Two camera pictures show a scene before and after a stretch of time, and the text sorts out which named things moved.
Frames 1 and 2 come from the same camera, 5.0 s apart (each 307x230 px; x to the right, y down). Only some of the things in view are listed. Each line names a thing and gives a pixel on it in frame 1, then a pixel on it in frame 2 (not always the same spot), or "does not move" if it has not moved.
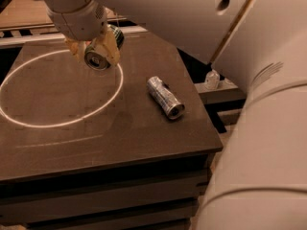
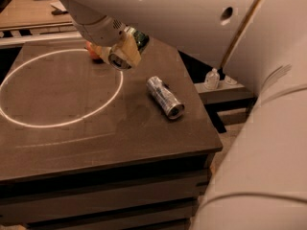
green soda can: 93,57 -> 142,40
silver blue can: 164,98 does not move
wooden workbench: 26,20 does not move
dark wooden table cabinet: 93,149 does not move
